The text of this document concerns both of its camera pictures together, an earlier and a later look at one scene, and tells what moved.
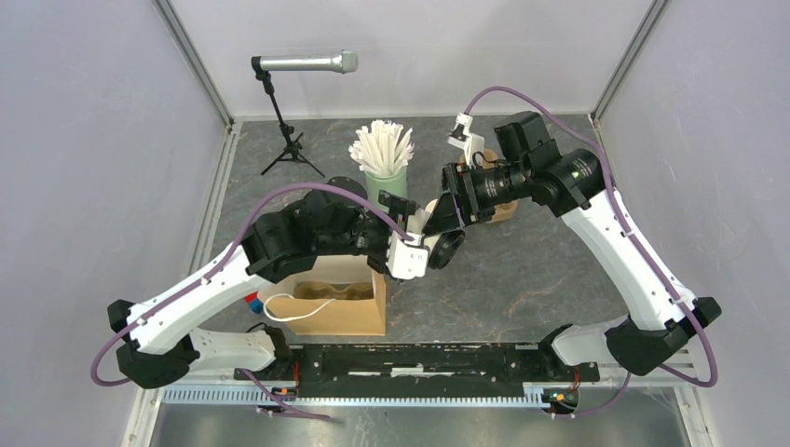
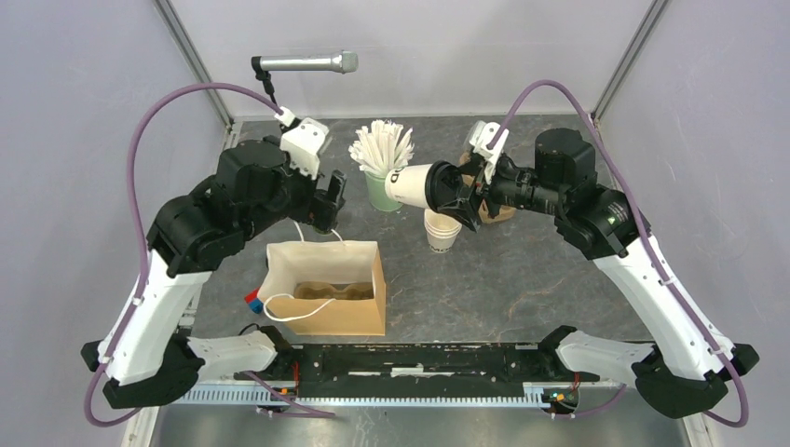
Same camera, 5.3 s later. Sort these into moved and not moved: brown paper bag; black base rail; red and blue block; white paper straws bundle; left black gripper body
Moved: left black gripper body
Not moved: brown paper bag; white paper straws bundle; black base rail; red and blue block
